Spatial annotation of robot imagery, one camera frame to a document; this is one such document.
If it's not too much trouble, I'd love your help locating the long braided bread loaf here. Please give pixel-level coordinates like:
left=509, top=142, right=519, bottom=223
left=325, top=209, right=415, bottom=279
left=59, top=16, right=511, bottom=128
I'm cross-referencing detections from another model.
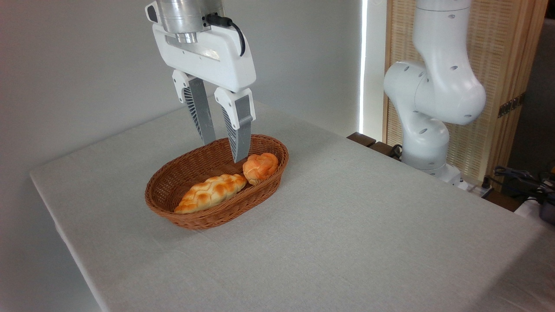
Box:
left=174, top=174, right=248, bottom=215

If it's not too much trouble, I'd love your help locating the round orange bread bun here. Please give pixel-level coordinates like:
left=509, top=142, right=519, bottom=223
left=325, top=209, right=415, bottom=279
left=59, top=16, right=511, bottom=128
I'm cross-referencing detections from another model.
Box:
left=242, top=153, right=279, bottom=185

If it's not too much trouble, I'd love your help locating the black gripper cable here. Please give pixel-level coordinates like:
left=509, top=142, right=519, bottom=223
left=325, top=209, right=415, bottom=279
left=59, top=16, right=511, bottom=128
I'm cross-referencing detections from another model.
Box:
left=205, top=13, right=246, bottom=57

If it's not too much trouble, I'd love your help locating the black screen hinge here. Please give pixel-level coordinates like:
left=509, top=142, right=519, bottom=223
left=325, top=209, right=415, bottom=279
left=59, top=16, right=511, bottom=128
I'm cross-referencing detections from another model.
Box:
left=498, top=93, right=526, bottom=118

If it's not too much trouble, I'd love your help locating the grey tablecloth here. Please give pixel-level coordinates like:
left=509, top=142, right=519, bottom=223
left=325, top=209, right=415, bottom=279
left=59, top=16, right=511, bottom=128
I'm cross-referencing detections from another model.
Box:
left=29, top=93, right=555, bottom=312

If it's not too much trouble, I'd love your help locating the black cable bundle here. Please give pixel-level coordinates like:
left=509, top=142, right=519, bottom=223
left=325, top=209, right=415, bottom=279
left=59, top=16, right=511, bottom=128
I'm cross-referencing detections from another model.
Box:
left=493, top=166, right=555, bottom=205

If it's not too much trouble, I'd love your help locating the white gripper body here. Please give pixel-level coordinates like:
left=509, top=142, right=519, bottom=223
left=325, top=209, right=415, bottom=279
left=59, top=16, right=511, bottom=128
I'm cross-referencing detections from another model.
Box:
left=152, top=23, right=257, bottom=93

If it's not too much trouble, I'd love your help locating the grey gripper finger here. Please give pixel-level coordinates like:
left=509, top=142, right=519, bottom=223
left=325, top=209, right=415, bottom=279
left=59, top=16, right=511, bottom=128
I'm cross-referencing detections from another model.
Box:
left=214, top=88, right=256, bottom=163
left=172, top=69, right=216, bottom=146

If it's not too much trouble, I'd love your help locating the brown woven wicker basket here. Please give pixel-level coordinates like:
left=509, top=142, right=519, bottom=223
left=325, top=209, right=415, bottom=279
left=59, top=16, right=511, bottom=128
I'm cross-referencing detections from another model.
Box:
left=145, top=134, right=290, bottom=230

